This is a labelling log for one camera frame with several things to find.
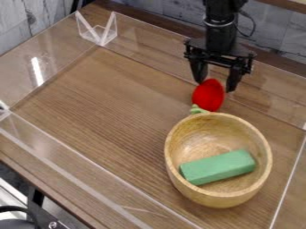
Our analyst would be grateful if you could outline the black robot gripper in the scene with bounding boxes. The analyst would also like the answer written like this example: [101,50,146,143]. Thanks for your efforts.
[184,38,256,93]

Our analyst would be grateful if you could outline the clear acrylic tray walls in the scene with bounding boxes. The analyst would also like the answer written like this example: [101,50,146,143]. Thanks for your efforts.
[0,13,306,229]

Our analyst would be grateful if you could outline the black table leg frame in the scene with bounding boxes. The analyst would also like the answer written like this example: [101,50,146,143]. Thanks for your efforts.
[28,186,78,229]

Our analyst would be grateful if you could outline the red plush fruit green stem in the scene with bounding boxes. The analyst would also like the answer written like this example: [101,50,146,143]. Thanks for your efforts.
[189,79,224,114]

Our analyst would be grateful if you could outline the round wooden bowl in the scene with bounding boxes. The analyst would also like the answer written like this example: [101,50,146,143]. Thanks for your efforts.
[164,112,272,208]

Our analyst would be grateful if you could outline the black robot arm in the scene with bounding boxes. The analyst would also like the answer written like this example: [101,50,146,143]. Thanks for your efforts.
[184,0,255,92]

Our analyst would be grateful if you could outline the black cable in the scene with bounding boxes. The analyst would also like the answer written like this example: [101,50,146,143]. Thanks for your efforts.
[0,205,37,229]

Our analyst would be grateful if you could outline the green rectangular block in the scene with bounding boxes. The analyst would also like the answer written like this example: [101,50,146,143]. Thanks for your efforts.
[179,149,255,186]

